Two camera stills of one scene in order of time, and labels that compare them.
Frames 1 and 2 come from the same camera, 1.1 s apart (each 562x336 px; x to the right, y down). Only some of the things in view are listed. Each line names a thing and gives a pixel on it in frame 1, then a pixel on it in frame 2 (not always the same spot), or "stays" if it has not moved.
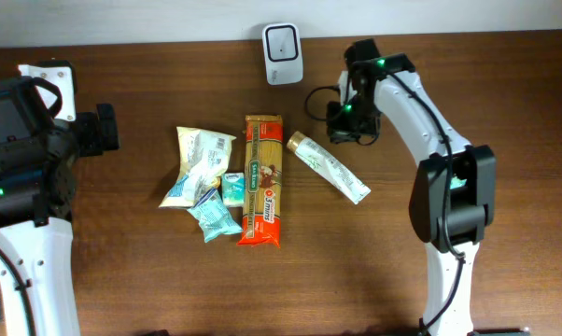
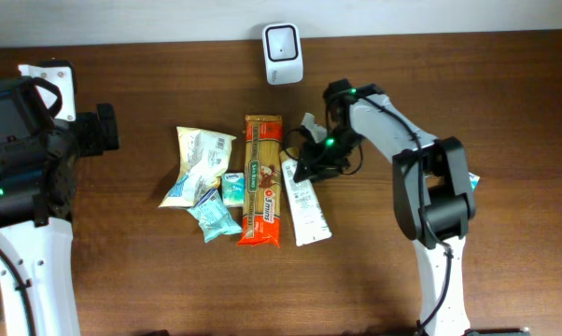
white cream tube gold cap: (352, 186) -> (309, 219)
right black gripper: (338, 134) -> (317, 164)
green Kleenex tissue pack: (233, 189) stays
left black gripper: (93, 123) stays
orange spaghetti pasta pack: (262, 180) stays
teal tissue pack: (213, 217) stays
